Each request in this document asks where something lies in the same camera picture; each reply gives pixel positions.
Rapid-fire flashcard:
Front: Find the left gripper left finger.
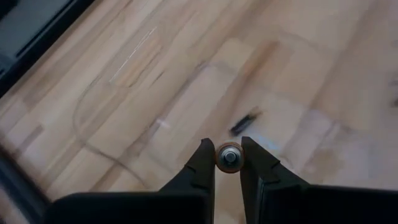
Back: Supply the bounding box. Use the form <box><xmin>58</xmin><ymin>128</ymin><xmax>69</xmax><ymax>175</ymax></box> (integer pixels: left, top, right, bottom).
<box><xmin>45</xmin><ymin>138</ymin><xmax>216</xmax><ymax>224</ymax></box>

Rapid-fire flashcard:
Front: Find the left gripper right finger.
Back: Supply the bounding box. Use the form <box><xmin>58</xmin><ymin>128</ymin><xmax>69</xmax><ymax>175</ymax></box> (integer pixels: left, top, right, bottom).
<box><xmin>239</xmin><ymin>136</ymin><xmax>398</xmax><ymax>224</ymax></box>

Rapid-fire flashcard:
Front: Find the clear plastic tray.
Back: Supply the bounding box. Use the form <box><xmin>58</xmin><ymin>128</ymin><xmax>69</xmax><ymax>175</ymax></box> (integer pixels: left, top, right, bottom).
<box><xmin>72</xmin><ymin>18</ymin><xmax>358</xmax><ymax>194</ymax></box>

